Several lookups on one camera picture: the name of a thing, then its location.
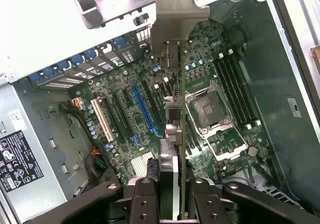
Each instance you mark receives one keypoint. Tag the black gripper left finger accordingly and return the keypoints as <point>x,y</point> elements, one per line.
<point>140,204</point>

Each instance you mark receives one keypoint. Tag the green motherboard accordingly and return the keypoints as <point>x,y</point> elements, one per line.
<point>120,79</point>

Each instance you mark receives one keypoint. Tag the grey power supply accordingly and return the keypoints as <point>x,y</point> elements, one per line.
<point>57,124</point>

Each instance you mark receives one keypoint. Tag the silver chipset heatsink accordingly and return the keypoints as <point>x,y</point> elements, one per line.
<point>142,164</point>

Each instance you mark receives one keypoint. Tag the black expansion slot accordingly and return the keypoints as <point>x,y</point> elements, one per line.
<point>113,118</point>
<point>124,114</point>
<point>153,102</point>

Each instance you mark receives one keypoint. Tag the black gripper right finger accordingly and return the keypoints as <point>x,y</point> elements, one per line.
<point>207,204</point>

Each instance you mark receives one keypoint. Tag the CPU socket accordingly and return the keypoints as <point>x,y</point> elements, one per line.
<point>210,109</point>

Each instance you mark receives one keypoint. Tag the coin battery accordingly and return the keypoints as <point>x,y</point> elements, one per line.
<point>252,151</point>

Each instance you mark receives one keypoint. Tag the black intrusion switch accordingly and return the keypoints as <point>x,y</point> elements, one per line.
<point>140,20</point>

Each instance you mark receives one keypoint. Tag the black open PC case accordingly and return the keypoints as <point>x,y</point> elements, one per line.
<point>275,59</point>

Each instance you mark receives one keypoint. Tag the black RAM slot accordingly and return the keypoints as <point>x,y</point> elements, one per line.
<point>235,91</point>
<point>240,90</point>
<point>245,88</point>
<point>230,95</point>

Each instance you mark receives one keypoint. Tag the white expansion slot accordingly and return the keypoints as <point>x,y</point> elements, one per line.
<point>102,120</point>

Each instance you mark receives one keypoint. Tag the blue expansion slot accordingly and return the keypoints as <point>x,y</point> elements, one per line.
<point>145,110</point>

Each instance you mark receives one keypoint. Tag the metal socket cover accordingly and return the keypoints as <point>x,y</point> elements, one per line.
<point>218,128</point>

